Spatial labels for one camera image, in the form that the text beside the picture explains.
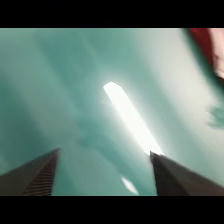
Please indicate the red garment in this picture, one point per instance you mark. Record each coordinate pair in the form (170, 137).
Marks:
(207, 43)

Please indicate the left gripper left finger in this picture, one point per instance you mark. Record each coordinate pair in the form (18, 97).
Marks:
(36, 178)

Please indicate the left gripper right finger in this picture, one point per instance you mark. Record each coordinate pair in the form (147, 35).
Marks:
(180, 181)

